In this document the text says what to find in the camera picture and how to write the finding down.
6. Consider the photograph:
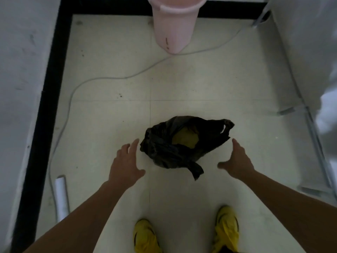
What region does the black plastic bag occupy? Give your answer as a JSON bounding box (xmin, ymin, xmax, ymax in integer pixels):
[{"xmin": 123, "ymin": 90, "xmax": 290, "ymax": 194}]
[{"xmin": 140, "ymin": 116, "xmax": 235, "ymax": 181}]

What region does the white cable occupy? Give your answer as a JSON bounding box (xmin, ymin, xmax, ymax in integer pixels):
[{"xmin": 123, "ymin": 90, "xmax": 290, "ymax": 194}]
[{"xmin": 48, "ymin": 22, "xmax": 254, "ymax": 222}]

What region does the pink plastic bucket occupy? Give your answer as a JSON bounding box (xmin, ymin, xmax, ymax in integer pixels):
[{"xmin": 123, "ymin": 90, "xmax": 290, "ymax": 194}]
[{"xmin": 147, "ymin": 0, "xmax": 208, "ymax": 54}]

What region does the person's right forearm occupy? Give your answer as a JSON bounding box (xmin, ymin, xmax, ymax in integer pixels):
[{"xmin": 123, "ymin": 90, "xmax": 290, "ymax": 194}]
[{"xmin": 240, "ymin": 170, "xmax": 337, "ymax": 253}]

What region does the white cabinet with metal frame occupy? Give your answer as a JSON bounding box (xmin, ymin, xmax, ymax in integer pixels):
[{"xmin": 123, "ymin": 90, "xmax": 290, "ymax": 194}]
[{"xmin": 251, "ymin": 0, "xmax": 337, "ymax": 202}]

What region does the white paper roll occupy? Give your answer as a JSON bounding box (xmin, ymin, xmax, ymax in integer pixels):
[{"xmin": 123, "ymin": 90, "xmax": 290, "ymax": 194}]
[{"xmin": 54, "ymin": 175, "xmax": 70, "ymax": 223}]

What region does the person's left yellow shoe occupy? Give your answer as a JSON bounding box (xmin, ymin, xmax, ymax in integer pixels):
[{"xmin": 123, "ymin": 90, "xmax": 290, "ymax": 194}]
[{"xmin": 133, "ymin": 219, "xmax": 161, "ymax": 253}]

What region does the person's left forearm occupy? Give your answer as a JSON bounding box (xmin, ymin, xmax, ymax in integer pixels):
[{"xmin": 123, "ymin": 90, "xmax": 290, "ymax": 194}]
[{"xmin": 23, "ymin": 181, "xmax": 130, "ymax": 253}]

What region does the person's right yellow shoe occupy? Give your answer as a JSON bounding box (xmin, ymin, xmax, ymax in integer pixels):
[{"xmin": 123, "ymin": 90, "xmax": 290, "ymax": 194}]
[{"xmin": 212, "ymin": 205, "xmax": 240, "ymax": 253}]

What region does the yellow item in bag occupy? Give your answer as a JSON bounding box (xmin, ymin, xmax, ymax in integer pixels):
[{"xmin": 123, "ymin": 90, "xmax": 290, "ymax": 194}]
[{"xmin": 172, "ymin": 127, "xmax": 200, "ymax": 149}]

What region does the person's right hand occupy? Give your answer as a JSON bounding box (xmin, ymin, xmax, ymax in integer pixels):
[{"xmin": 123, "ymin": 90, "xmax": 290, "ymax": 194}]
[{"xmin": 217, "ymin": 138, "xmax": 256, "ymax": 181}]

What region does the person's left hand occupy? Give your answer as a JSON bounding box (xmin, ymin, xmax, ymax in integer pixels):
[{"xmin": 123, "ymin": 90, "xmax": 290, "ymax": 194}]
[{"xmin": 108, "ymin": 139, "xmax": 146, "ymax": 190}]

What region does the person's yellow shoe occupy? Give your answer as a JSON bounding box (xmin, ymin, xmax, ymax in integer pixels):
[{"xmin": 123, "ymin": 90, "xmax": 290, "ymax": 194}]
[
  {"xmin": 133, "ymin": 219, "xmax": 161, "ymax": 253},
  {"xmin": 212, "ymin": 205, "xmax": 240, "ymax": 253}
]

